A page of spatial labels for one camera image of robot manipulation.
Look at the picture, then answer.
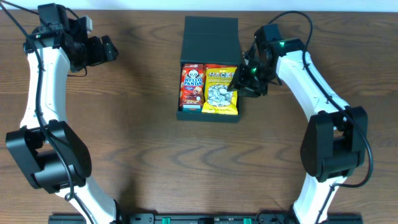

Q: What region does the dark green box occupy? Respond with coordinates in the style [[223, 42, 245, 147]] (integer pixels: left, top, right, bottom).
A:
[[176, 16, 242, 123]]

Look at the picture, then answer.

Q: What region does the red Hello Panda box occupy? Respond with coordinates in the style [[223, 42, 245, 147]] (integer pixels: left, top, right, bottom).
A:
[[179, 63, 206, 108]]

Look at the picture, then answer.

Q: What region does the yellow Hacks candy bag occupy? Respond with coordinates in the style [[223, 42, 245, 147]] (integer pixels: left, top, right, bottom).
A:
[[201, 64, 238, 115]]

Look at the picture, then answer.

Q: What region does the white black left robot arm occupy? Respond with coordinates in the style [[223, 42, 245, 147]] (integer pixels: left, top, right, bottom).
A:
[[6, 18, 121, 223]]

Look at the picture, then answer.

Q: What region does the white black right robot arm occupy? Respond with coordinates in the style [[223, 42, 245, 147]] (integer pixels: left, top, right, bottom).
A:
[[229, 35, 373, 223]]

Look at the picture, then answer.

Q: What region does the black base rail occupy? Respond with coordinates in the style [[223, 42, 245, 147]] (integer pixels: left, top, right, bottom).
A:
[[48, 213, 364, 224]]

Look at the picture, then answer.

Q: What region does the teal Good Day cookie box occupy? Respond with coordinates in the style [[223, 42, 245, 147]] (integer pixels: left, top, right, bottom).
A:
[[181, 105, 203, 113]]

